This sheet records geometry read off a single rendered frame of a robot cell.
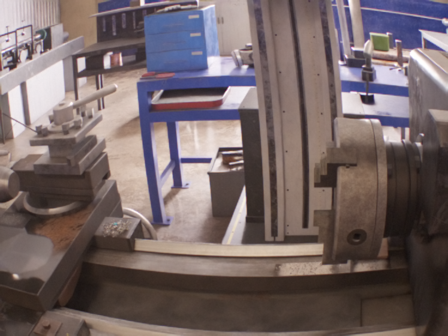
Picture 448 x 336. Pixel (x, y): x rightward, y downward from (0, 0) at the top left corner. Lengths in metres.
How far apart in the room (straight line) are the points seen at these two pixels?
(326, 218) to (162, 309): 0.51
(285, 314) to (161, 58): 2.02
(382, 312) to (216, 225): 1.97
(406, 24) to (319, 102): 6.22
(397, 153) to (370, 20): 7.15
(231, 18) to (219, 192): 4.86
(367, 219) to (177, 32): 2.21
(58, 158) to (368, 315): 0.87
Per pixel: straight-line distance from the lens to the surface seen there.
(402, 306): 1.19
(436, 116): 0.66
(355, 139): 0.79
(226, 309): 1.19
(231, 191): 2.99
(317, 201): 2.14
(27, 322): 1.01
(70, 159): 1.15
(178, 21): 2.83
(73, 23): 8.82
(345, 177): 0.76
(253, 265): 1.15
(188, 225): 3.01
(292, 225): 2.20
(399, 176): 0.81
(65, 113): 1.23
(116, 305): 1.25
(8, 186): 1.08
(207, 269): 1.15
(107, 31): 5.40
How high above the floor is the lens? 1.49
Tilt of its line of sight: 25 degrees down
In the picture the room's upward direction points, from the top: 5 degrees counter-clockwise
